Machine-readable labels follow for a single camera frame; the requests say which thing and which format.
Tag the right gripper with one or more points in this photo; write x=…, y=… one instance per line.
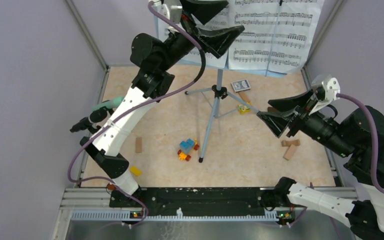
x=291, y=108

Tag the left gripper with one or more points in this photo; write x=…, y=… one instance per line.
x=215, y=41

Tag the sheet music page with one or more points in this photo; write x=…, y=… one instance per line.
x=277, y=36
x=218, y=22

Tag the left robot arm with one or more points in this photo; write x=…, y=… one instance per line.
x=154, y=58

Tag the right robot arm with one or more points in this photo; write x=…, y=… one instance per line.
x=351, y=130

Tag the dark brown block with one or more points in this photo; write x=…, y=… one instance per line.
x=272, y=110

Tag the wooden block upper right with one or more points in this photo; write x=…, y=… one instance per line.
x=289, y=143

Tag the yellow printed toy block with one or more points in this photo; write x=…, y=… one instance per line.
x=243, y=109

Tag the wooden block lower right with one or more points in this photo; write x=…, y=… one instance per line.
x=290, y=152

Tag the playing card box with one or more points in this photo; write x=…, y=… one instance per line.
x=240, y=85

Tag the toy block car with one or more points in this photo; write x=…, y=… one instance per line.
x=186, y=147

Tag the mint green microphone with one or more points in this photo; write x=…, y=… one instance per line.
x=109, y=104

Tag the wooden block left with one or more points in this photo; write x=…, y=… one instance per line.
x=138, y=145

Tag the black microphone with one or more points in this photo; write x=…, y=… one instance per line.
x=87, y=123

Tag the yellow toy brick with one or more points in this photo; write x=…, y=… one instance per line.
x=135, y=171

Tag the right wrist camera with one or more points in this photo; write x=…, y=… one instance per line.
x=325, y=88

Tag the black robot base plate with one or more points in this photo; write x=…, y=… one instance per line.
x=208, y=203

